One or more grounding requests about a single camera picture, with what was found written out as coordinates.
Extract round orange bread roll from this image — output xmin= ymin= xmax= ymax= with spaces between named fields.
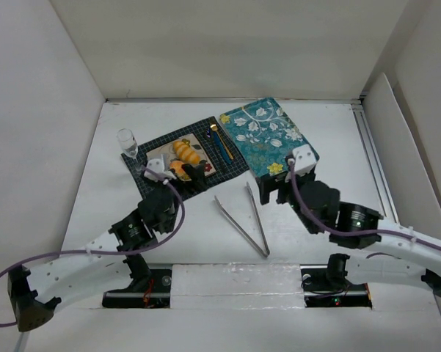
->
xmin=170 ymin=160 xmax=191 ymax=182

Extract striped orange bread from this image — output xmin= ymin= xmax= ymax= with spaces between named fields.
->
xmin=172 ymin=140 xmax=200 ymax=165

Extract metal tongs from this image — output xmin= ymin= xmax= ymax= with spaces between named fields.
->
xmin=214 ymin=183 xmax=271 ymax=259

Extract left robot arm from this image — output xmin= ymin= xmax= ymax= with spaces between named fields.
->
xmin=7 ymin=160 xmax=186 ymax=332

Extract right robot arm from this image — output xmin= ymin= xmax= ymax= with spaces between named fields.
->
xmin=255 ymin=172 xmax=441 ymax=299

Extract dark checked placemat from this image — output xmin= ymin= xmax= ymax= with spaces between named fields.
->
xmin=121 ymin=117 xmax=249 ymax=196

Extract square floral ceramic plate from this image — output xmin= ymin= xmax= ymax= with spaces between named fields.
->
xmin=146 ymin=133 xmax=216 ymax=177

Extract blue knife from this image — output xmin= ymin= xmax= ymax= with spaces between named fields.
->
xmin=212 ymin=131 xmax=232 ymax=164

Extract teal floral tray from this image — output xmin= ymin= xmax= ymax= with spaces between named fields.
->
xmin=219 ymin=98 xmax=320 ymax=189

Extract dark metallic spoon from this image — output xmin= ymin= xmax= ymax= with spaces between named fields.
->
xmin=205 ymin=128 xmax=225 ymax=162

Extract clear wine glass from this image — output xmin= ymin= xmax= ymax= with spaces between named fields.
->
xmin=117 ymin=128 xmax=143 ymax=175

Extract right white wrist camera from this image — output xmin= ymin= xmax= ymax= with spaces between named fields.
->
xmin=287 ymin=144 xmax=318 ymax=176

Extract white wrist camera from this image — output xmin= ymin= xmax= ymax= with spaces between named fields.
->
xmin=143 ymin=153 xmax=176 ymax=182
xmin=287 ymin=144 xmax=318 ymax=176

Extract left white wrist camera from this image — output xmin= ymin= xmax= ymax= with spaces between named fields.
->
xmin=143 ymin=153 xmax=176 ymax=182

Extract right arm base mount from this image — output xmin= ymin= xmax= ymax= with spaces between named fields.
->
xmin=300 ymin=265 xmax=373 ymax=309

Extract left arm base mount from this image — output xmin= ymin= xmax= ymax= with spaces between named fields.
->
xmin=101 ymin=265 xmax=172 ymax=309

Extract aluminium frame rail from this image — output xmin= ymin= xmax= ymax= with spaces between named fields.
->
xmin=351 ymin=100 xmax=400 ymax=224

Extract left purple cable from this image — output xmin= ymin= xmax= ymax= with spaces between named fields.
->
xmin=0 ymin=165 xmax=186 ymax=327

